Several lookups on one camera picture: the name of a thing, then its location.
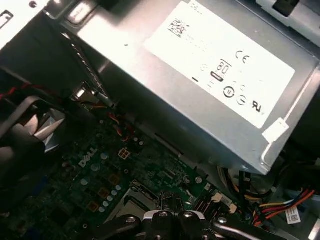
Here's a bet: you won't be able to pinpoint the white four pin socket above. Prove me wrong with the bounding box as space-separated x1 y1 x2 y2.
118 146 132 160

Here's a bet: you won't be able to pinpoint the red black twisted wire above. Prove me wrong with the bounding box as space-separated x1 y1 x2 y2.
0 83 68 100

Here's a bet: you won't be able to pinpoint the silver CPU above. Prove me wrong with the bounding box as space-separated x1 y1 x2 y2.
123 196 157 220

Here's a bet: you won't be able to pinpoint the orange red yellow wire bundle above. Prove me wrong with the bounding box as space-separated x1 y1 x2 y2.
247 187 316 223

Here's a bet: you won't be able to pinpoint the thick black cable bundle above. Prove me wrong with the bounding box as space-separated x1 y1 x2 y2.
223 166 261 218

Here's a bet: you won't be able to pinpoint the CPU socket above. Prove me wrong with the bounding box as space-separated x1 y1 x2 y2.
104 179 186 226

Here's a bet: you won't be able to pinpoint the silver power supply unit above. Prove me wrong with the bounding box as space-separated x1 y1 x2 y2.
58 0 320 176

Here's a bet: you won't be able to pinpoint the thin red yellow fan wires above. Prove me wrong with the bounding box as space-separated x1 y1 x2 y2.
106 111 137 145

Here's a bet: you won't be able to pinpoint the metal socket cover frame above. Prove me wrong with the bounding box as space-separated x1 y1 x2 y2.
107 181 163 226

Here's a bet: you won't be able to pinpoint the black PC case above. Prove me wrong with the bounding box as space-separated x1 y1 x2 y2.
0 0 320 240

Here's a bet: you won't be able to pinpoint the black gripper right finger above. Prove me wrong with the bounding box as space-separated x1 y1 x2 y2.
172 192 276 240

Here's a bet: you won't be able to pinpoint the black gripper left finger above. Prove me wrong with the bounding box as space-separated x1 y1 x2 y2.
97 191 174 240

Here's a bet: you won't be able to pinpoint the white wire label tag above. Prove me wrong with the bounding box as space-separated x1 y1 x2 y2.
284 208 303 225

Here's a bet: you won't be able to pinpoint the orange square inductor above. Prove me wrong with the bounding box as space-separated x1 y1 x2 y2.
108 173 120 186
96 186 109 200
86 200 99 214

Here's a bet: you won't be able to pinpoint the green motherboard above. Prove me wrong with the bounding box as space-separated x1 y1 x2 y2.
0 99 253 240

